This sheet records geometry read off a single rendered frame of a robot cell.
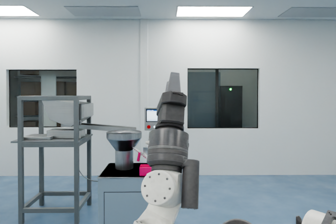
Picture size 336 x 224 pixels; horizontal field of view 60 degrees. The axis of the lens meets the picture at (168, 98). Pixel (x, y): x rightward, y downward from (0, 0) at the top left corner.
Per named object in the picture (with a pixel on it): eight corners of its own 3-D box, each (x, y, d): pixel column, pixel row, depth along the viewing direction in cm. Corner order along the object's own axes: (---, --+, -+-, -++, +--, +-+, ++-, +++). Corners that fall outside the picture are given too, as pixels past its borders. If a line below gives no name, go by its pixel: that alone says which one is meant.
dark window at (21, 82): (8, 128, 547) (8, 68, 545) (8, 128, 548) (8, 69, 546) (79, 128, 548) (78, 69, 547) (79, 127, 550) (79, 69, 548)
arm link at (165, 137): (184, 112, 74) (182, 159, 70) (146, 107, 73) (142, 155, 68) (197, 93, 63) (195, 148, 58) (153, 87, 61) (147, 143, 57)
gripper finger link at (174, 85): (181, 74, 68) (180, 98, 66) (167, 72, 68) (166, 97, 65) (182, 71, 67) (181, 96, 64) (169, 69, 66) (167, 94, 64)
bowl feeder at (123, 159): (103, 172, 282) (103, 134, 282) (110, 163, 318) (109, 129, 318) (153, 172, 283) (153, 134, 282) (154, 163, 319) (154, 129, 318)
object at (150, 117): (144, 167, 305) (144, 107, 304) (145, 164, 315) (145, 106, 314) (166, 167, 305) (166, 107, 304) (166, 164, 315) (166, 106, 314)
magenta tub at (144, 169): (139, 176, 270) (139, 167, 270) (140, 173, 282) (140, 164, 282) (156, 176, 270) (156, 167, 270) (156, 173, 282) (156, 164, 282)
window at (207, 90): (186, 129, 551) (186, 67, 549) (186, 129, 552) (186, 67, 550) (258, 129, 553) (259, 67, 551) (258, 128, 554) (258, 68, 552)
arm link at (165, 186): (154, 155, 68) (150, 207, 64) (139, 144, 59) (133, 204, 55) (202, 156, 66) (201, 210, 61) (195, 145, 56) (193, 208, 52)
